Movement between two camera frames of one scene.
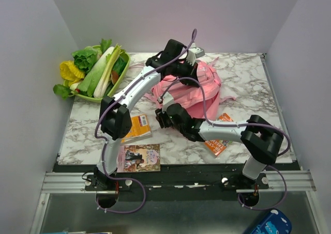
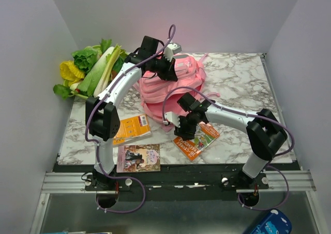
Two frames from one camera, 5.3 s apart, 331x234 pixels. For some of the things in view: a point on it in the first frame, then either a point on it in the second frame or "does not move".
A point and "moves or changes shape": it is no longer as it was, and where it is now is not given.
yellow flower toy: (71, 73) does not move
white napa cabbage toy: (96, 80) does not move
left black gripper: (191, 72) → (168, 73)
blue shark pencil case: (275, 222) does not move
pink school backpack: (200, 100) moves or changes shape
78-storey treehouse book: (218, 146) → (205, 134)
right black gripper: (160, 117) → (181, 131)
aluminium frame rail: (65, 183) does not move
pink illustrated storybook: (138, 158) does not move
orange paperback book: (140, 129) does not move
